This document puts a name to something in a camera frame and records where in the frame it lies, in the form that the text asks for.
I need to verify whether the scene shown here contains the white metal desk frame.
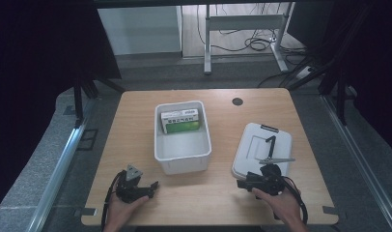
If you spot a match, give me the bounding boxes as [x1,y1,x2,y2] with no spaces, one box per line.
[203,2,291,75]

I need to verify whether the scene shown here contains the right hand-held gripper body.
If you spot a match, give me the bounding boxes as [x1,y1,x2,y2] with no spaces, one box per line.
[237,156,296,197]

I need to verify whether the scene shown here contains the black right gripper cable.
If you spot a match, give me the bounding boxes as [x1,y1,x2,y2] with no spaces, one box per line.
[282,175,310,225]

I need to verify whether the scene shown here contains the metal floor rail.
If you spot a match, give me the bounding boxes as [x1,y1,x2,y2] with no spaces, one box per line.
[321,94,392,232]
[25,96,97,232]

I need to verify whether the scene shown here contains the person's left hand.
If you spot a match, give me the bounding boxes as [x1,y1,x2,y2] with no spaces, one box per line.
[103,189,151,229]

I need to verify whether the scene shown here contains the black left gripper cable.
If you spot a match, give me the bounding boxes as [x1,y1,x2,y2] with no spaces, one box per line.
[99,169,126,232]

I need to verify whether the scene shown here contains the grey table bracket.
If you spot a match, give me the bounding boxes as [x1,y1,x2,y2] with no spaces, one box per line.
[73,207,98,218]

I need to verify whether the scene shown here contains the dark floor plate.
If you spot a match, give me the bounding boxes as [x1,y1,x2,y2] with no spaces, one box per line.
[76,128,99,152]

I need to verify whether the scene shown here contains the person's right hand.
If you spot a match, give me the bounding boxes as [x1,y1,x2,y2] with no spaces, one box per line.
[251,187,303,226]

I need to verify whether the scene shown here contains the white plastic bin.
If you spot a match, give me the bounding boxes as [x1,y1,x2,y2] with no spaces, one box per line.
[154,100,213,176]

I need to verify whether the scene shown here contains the black floor cables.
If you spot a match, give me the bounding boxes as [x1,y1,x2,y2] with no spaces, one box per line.
[195,2,309,64]

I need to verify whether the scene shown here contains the black curtain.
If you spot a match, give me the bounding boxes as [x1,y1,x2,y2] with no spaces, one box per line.
[0,0,123,214]
[286,0,392,160]

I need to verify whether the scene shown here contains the black tripod stand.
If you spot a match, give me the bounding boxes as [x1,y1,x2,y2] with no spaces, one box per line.
[72,76,126,128]
[319,64,357,127]

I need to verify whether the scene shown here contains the green and white box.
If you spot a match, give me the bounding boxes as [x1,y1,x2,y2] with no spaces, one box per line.
[159,108,201,134]

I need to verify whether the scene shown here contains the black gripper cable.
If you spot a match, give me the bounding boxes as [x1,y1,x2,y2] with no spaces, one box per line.
[99,169,126,232]
[282,175,310,225]

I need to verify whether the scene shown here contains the white power strip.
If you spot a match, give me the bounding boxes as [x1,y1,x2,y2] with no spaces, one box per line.
[294,65,315,81]

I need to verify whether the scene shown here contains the white plastic lid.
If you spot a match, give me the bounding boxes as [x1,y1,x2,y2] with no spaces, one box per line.
[231,122,294,181]

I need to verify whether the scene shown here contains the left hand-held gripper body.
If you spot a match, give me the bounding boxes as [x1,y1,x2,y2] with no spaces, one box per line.
[114,163,154,204]

